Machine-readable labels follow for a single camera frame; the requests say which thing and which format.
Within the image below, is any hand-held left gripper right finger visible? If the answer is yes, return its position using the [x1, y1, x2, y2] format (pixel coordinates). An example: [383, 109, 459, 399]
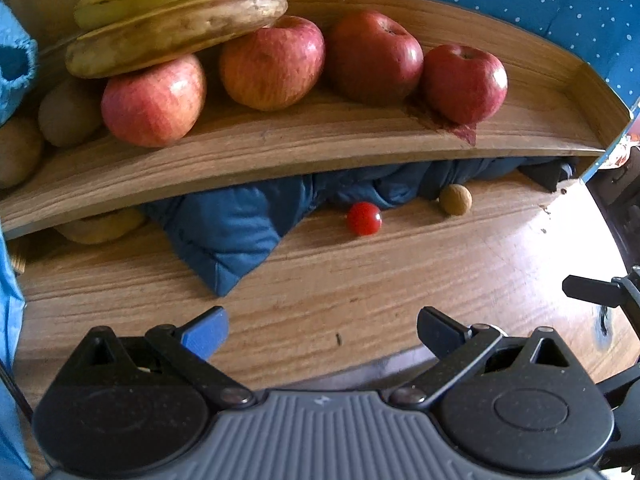
[387, 306, 576, 411]

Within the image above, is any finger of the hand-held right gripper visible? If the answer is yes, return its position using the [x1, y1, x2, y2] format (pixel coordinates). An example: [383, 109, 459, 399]
[597, 367, 640, 466]
[562, 270, 640, 311]

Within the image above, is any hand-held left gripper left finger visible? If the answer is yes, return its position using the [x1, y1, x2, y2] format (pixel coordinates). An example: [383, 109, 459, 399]
[70, 306, 256, 411]

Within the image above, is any red cherry tomato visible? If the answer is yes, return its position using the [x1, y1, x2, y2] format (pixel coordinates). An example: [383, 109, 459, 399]
[347, 202, 383, 237]

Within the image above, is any dark blue padded jacket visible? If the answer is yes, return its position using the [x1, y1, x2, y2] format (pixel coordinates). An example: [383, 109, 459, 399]
[142, 157, 576, 297]

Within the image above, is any small tan longan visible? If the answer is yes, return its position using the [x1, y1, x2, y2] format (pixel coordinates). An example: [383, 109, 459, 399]
[439, 184, 473, 216]

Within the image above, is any pink printed cloth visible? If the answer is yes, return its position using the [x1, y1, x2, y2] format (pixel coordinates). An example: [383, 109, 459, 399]
[607, 127, 640, 171]

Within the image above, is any yellow fruit under shelf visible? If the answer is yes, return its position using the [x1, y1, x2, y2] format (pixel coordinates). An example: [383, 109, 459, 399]
[54, 207, 148, 245]

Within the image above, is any light blue garment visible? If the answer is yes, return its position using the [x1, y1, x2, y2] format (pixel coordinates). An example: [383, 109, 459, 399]
[0, 230, 31, 480]

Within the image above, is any curved wooden shelf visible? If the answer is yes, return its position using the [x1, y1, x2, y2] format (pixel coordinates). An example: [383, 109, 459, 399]
[0, 0, 633, 241]

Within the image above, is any red striped apple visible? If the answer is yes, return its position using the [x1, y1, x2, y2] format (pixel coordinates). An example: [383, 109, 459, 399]
[219, 15, 326, 112]
[101, 53, 207, 148]

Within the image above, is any brown kiwi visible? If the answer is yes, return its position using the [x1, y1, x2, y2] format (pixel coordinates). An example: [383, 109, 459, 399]
[38, 77, 108, 148]
[0, 116, 45, 191]

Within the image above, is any dark red apple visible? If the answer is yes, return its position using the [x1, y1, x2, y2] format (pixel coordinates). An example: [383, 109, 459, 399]
[326, 10, 425, 107]

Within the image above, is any blue dotted fabric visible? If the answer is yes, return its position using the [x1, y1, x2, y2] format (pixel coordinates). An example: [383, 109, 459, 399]
[420, 0, 640, 111]

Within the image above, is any brown-spotted banana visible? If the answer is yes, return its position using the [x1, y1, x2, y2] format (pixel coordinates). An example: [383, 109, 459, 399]
[65, 0, 289, 79]

